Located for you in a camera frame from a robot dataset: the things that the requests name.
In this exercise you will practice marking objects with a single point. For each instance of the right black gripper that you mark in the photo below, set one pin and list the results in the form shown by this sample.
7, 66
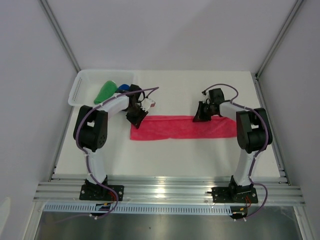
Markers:
199, 116

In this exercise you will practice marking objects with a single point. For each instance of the blue towel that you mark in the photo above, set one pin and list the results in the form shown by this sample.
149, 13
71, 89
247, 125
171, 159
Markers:
123, 88

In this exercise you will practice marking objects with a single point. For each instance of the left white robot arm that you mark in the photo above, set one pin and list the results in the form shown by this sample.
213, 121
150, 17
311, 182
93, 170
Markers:
91, 128

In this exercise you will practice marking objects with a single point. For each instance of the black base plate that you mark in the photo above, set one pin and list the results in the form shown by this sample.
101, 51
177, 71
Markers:
98, 193
234, 196

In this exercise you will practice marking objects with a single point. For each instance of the pink towel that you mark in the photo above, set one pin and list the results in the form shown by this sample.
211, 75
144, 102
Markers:
164, 127

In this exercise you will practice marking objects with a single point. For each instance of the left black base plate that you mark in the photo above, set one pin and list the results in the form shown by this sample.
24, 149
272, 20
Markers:
98, 193

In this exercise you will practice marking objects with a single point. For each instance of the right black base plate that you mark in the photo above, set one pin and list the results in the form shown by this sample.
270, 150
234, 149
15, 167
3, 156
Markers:
234, 196

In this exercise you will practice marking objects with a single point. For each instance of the aluminium front rail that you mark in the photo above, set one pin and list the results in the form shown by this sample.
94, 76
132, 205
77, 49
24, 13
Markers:
164, 189

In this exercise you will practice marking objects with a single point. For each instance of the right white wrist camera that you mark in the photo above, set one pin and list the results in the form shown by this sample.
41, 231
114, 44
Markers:
206, 97

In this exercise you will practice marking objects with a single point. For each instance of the left aluminium corner post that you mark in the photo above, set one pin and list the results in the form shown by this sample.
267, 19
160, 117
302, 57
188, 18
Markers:
58, 31

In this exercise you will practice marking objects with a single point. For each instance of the white plastic basket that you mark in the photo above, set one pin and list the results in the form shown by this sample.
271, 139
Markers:
88, 83

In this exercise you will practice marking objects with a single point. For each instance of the green towel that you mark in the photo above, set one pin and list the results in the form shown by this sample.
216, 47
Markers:
106, 92

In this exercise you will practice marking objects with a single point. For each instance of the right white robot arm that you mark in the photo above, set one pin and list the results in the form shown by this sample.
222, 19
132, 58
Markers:
253, 132

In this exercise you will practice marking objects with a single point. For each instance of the white slotted cable duct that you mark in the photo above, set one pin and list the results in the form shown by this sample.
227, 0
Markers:
134, 208

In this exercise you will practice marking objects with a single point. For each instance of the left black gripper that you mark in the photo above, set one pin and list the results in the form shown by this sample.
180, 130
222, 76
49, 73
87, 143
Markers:
137, 121

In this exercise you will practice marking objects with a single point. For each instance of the aluminium corner post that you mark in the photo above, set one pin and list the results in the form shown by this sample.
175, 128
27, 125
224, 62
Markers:
58, 31
283, 31

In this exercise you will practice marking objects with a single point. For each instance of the right aluminium corner post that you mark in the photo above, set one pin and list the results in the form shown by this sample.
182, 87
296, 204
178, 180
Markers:
283, 31

